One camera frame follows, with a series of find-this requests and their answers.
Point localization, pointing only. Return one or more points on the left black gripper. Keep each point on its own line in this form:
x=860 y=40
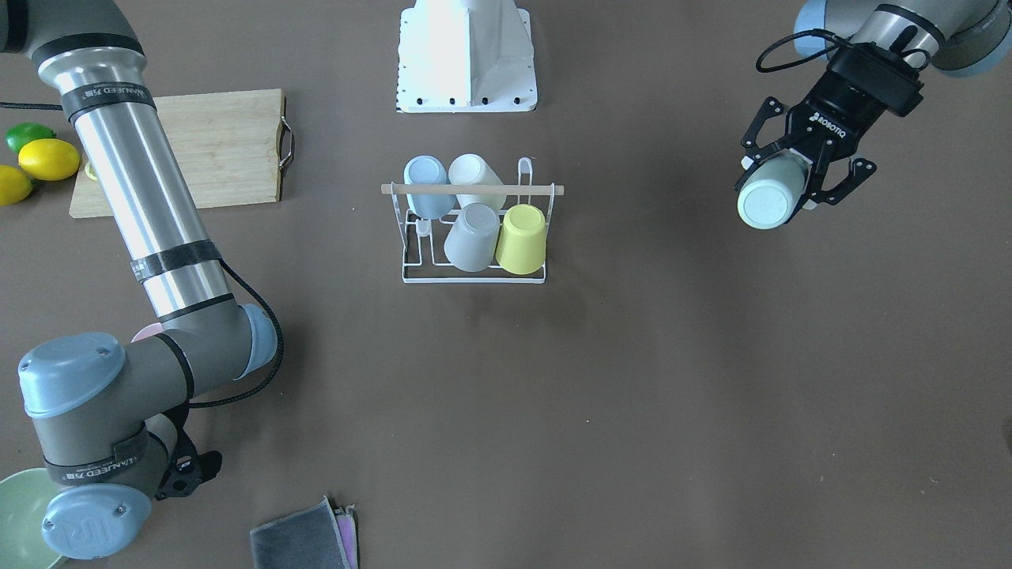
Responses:
x=840 y=115

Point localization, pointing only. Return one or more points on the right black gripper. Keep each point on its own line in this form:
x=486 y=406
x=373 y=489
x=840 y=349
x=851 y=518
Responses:
x=183 y=474

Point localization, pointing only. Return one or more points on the mint green cup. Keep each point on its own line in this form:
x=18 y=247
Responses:
x=771 y=194

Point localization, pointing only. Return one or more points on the pink cup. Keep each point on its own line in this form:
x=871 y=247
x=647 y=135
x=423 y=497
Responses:
x=147 y=331

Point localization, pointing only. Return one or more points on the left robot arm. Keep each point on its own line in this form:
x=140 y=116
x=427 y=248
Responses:
x=958 y=38

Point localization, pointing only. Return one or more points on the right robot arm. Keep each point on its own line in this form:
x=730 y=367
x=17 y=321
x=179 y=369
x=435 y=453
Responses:
x=109 y=414

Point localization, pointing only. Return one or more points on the yellow cup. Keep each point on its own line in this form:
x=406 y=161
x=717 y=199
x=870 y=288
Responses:
x=521 y=248

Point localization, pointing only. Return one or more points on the white cup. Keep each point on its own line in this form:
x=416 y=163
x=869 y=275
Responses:
x=471 y=169

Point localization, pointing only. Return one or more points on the grey cup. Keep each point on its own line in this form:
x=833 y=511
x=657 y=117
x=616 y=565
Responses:
x=471 y=243

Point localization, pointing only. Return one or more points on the grey folded cloth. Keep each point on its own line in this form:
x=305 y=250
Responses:
x=307 y=539

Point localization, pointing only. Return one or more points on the green bowl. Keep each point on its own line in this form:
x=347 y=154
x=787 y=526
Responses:
x=24 y=500

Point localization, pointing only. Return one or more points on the purple folded cloth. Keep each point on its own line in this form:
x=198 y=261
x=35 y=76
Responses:
x=346 y=521

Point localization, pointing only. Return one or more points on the whole yellow lemon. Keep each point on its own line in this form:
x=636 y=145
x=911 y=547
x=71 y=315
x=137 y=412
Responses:
x=49 y=159

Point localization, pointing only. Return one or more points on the green lime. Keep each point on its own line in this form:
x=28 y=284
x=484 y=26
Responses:
x=17 y=136

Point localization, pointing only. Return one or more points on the white wire cup rack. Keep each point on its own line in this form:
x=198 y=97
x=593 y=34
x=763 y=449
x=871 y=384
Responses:
x=426 y=208

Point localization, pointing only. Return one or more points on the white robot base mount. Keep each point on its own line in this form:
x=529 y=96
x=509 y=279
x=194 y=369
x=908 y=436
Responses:
x=465 y=57

